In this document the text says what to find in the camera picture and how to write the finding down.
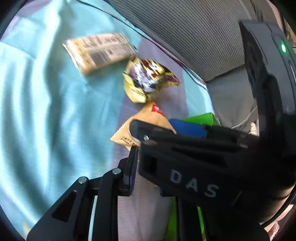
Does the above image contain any tan biscuit packet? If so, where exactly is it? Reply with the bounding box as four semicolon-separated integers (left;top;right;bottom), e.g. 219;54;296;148
110;101;176;150

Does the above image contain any green white box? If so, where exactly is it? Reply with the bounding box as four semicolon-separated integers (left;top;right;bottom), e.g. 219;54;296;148
164;113;221;240

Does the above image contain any patterned blue grey blanket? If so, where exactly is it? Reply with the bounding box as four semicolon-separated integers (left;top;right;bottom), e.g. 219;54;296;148
1;1;213;237

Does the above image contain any gold brown snack packet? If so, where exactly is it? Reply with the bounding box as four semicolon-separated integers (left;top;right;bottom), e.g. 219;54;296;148
123;56;180;103

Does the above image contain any beige barcode snack packet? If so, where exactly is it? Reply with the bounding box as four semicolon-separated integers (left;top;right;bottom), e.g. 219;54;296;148
63;33;135;75

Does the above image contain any grey sofa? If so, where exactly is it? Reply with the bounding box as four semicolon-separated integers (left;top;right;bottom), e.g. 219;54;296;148
110;1;283;132

